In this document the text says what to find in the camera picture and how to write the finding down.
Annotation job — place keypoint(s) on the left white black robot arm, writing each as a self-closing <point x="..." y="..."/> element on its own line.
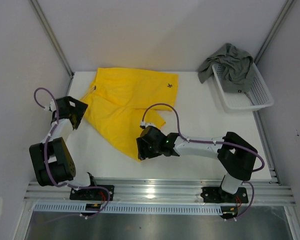
<point x="52" y="161"/>

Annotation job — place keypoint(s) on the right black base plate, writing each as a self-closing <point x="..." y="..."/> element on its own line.
<point x="213" y="194"/>

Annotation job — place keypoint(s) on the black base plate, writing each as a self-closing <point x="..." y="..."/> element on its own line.
<point x="92" y="194"/>
<point x="213" y="194"/>

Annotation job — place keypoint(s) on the aluminium mounting rail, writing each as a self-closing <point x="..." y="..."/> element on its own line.
<point x="165" y="192"/>

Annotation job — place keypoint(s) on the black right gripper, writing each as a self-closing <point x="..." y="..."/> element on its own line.
<point x="142" y="143"/>

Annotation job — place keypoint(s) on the white plastic basket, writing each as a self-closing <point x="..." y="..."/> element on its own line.
<point x="257" y="98"/>

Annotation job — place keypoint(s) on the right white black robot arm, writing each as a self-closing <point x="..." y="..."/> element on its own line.
<point x="235" y="154"/>

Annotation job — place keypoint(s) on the right aluminium frame post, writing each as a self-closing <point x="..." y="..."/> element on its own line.
<point x="279" y="21"/>

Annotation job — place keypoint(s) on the grey shorts in basket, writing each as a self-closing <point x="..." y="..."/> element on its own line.
<point x="238" y="68"/>

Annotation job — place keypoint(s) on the left aluminium frame post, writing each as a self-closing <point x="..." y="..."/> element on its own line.
<point x="38" y="11"/>

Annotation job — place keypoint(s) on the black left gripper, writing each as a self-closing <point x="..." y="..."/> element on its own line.
<point x="80" y="108"/>

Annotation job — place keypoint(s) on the aluminium frame post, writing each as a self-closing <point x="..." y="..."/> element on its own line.
<point x="279" y="21"/>
<point x="38" y="11"/>

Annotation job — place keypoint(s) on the white slotted cable duct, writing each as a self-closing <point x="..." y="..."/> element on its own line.
<point x="123" y="208"/>

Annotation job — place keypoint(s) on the yellow shorts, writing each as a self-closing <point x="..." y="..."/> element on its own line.
<point x="120" y="98"/>

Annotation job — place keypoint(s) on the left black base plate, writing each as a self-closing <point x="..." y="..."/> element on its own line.
<point x="92" y="194"/>

